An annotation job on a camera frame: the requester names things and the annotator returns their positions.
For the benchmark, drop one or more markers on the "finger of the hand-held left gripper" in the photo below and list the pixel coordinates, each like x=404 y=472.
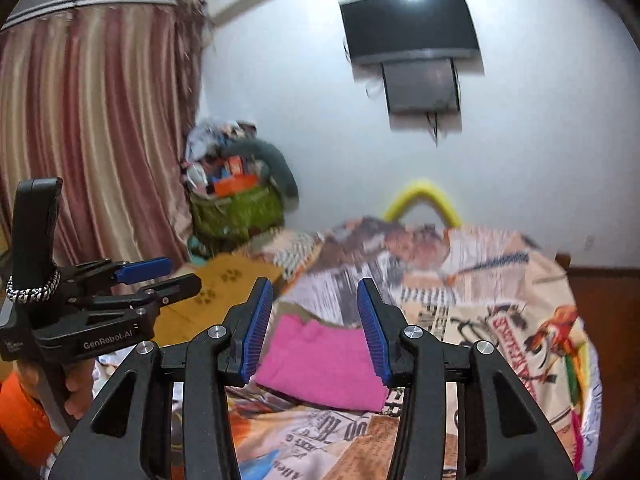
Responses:
x=175 y=287
x=142 y=269

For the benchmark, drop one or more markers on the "maroon striped curtain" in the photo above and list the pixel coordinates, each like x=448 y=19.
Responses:
x=100 y=135

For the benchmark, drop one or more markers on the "pink pants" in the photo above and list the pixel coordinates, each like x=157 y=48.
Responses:
x=320 y=365

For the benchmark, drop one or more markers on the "dark wooden furniture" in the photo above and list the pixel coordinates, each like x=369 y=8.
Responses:
x=605 y=310

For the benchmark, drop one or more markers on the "green patterned bag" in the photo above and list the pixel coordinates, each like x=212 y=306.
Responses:
x=235 y=210

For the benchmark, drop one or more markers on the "printed blanket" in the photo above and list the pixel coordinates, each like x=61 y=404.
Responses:
x=475 y=285

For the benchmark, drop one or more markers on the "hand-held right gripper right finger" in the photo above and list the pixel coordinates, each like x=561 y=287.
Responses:
x=375 y=335

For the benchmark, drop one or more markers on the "orange box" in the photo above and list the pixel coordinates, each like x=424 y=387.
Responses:
x=232 y=185

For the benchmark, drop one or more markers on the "wooden lap board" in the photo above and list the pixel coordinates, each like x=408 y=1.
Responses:
x=235 y=280

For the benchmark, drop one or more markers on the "white curtain rail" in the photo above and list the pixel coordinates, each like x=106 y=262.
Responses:
x=75 y=7

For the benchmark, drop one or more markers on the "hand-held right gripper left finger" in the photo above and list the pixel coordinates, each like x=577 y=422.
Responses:
x=255 y=335

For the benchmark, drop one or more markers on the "person's left hand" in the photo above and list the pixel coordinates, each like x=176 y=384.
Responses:
x=80 y=390

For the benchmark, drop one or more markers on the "grey neck pillow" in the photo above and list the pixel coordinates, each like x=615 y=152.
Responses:
x=280 y=170

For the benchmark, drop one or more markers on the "pile of clothes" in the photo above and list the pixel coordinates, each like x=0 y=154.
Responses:
x=210 y=135

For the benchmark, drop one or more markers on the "black wall television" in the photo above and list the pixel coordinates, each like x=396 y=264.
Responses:
x=410 y=25

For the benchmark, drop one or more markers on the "small black wall screen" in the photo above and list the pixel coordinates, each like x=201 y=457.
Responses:
x=420 y=85

